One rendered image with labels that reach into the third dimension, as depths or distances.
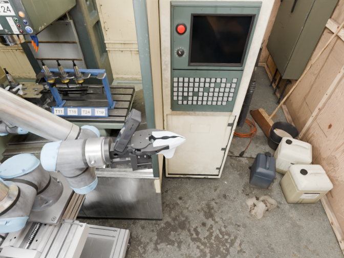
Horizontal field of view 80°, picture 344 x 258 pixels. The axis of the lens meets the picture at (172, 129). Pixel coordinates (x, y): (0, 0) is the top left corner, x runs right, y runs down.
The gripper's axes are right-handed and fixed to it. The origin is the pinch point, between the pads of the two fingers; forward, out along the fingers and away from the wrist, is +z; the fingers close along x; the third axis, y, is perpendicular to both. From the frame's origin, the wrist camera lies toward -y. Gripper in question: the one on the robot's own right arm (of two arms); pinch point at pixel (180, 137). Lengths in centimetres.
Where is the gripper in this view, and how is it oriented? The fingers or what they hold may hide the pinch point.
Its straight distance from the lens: 54.9
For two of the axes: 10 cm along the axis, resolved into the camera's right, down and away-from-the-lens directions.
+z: 9.9, -0.9, 1.0
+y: 0.1, 8.0, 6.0
